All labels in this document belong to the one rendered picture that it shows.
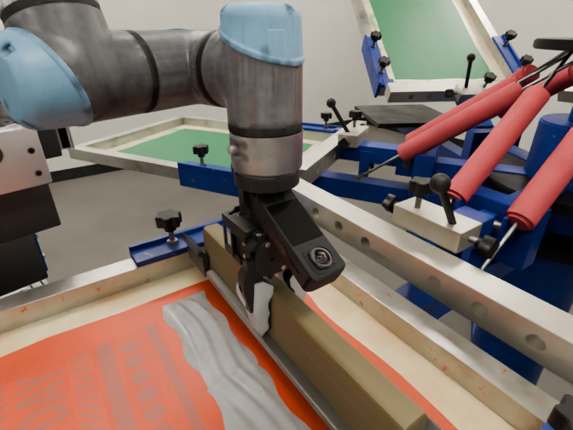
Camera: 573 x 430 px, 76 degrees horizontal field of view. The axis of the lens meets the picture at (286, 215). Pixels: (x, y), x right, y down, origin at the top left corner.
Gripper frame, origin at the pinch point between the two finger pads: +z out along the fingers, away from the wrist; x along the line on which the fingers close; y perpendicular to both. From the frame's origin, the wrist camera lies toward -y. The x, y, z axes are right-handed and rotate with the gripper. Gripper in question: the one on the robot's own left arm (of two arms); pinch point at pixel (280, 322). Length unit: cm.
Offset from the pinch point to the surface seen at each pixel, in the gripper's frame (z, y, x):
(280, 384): 5.3, -4.0, 2.7
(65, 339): 5.1, 19.3, 23.5
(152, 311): 5.1, 17.9, 11.8
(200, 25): -41, 379, -152
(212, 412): 5.3, -2.7, 11.1
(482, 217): -3.5, -1.8, -41.8
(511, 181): -1, 7, -71
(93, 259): 99, 208, 11
